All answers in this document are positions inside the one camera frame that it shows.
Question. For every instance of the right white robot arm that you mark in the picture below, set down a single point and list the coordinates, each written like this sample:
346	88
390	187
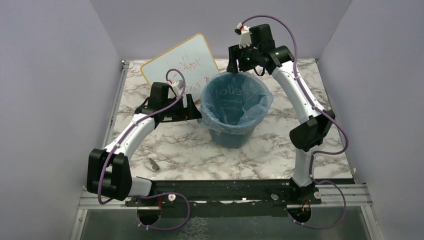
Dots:
314	120

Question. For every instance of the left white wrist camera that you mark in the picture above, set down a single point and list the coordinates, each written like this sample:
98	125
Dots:
176	88

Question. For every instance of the small grey eraser block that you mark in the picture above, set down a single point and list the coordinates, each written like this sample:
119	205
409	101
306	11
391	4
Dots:
152	165

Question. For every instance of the aluminium table frame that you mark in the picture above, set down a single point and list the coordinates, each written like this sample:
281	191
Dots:
82	213

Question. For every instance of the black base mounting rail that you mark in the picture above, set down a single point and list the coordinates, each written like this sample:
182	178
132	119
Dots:
179	199

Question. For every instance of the blue plastic trash bag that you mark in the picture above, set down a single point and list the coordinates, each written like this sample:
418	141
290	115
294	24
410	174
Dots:
236	99

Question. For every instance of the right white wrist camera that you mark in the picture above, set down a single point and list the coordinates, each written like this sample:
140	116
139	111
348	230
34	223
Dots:
245	36

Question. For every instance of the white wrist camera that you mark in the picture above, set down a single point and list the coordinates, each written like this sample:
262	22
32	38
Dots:
176	88
245	36

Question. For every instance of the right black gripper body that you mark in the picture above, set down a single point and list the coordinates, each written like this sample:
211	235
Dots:
247	60

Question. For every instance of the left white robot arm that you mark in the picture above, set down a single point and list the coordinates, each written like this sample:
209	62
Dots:
109	173

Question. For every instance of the teal plastic trash bin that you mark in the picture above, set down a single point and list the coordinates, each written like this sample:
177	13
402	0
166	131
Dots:
232	136

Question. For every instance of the yellow framed whiteboard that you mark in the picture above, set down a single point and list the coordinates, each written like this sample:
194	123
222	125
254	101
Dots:
192	57

